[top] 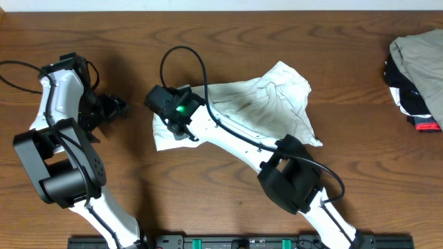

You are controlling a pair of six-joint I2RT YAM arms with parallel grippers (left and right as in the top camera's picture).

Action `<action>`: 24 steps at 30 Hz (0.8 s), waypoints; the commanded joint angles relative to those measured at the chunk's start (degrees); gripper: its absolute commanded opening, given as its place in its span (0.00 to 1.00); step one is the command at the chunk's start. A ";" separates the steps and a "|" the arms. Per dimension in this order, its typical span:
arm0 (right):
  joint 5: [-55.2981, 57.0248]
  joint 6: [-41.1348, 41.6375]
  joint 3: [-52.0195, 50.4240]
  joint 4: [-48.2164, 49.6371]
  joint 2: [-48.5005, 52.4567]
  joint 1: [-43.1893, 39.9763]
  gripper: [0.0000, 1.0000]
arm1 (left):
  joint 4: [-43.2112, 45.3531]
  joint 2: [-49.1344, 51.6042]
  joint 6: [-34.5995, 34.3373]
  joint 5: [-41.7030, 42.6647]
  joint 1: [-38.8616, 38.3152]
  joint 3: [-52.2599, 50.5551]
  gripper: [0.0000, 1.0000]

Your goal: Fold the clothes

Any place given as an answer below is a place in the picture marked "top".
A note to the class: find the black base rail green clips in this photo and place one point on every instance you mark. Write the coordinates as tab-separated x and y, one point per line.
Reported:
303	241

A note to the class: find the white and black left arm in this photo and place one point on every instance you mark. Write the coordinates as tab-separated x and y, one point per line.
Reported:
58	155

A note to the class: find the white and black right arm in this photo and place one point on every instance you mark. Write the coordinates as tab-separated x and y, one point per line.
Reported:
289	176

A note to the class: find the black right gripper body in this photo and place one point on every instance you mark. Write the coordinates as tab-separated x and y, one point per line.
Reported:
176	137

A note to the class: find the white t-shirt black print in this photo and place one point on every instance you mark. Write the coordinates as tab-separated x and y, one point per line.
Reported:
272	105

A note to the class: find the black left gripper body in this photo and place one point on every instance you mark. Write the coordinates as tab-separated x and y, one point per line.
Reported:
113	104

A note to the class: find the black red folded garment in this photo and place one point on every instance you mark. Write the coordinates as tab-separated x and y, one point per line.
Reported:
406	96

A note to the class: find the grey folded garment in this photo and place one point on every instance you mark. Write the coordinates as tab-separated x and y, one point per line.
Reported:
419	58

